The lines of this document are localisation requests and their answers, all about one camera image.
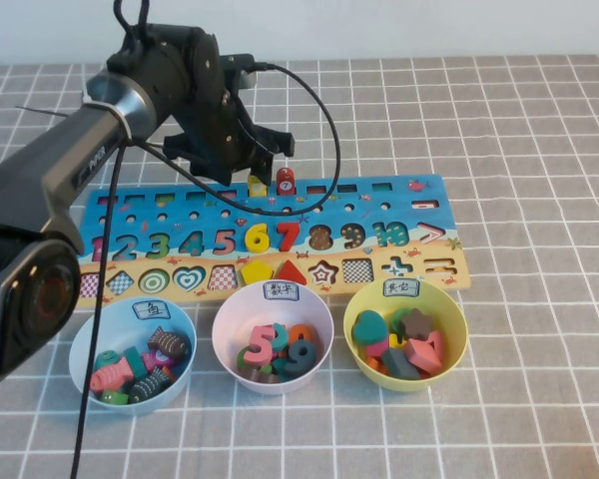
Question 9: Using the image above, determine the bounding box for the teal wooden fish piece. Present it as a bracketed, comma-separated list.
[123, 345, 149, 380]

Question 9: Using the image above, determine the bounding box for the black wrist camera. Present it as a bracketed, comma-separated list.
[220, 52, 259, 92]

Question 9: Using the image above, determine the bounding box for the pink wooden number five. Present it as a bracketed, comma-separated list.
[243, 323, 277, 365]

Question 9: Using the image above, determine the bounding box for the light yellow plastic bowl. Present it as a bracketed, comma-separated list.
[342, 278, 469, 393]

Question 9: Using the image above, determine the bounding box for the salmon pink wooden square piece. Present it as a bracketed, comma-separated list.
[403, 337, 443, 375]

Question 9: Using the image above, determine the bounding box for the ocean themed wooden puzzle board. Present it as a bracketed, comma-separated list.
[71, 173, 472, 309]

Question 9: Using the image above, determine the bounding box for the light pink plastic bowl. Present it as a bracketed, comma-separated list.
[211, 279, 335, 396]

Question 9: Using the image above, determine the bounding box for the black camera cable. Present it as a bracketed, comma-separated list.
[69, 60, 343, 479]

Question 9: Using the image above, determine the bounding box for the red wooden triangle piece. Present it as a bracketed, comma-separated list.
[275, 259, 308, 287]

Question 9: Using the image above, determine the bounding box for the red wooden number seven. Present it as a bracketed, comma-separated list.
[277, 221, 301, 253]

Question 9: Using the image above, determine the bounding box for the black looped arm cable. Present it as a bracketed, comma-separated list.
[113, 0, 151, 46]

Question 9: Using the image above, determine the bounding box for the brown wooden star piece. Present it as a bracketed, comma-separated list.
[398, 307, 435, 340]

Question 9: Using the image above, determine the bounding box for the brown wooden fish piece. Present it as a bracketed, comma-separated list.
[147, 325, 194, 361]

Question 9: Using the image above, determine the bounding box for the yellow wooden pentagon piece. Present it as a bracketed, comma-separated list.
[242, 258, 277, 287]

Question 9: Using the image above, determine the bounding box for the paper label on pink bowl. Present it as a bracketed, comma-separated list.
[263, 280, 300, 303]

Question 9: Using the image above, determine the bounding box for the light blue plastic bowl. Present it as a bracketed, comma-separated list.
[68, 297, 199, 418]

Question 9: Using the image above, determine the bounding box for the paper label on yellow bowl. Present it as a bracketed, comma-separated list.
[381, 278, 421, 299]

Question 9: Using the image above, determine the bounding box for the grey checked tablecloth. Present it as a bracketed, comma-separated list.
[0, 53, 599, 479]

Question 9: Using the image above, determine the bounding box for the paper label on blue bowl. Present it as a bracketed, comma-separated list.
[133, 298, 172, 321]

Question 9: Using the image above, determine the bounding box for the dark grey wooden fish piece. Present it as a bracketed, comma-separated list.
[128, 371, 176, 404]

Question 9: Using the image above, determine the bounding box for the slate grey wooden diamond piece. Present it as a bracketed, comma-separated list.
[380, 347, 423, 381]

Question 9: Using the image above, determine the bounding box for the white zip tie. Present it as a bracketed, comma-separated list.
[14, 87, 132, 146]

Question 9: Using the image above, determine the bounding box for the green wooden ring piece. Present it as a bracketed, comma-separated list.
[387, 307, 413, 333]

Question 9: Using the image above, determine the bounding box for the yellow wooden number six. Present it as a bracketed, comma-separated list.
[244, 223, 272, 254]

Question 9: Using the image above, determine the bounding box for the magenta wooden fish piece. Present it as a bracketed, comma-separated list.
[142, 347, 174, 373]

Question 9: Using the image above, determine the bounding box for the red fish piece numbered seven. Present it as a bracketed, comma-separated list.
[275, 167, 297, 197]

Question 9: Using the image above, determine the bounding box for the teal wooden number piece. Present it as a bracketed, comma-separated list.
[272, 322, 291, 353]

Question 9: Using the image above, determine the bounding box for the dark teal number nine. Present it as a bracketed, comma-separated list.
[282, 338, 318, 378]

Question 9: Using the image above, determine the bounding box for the pink wooden fish piece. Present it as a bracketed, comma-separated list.
[88, 356, 135, 395]

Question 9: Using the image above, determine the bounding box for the orange wooden number piece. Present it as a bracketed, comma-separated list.
[288, 323, 314, 350]

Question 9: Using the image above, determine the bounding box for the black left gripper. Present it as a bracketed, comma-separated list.
[162, 29, 297, 188]

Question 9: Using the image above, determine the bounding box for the teal wooden heart piece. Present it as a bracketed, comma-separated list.
[352, 309, 390, 346]

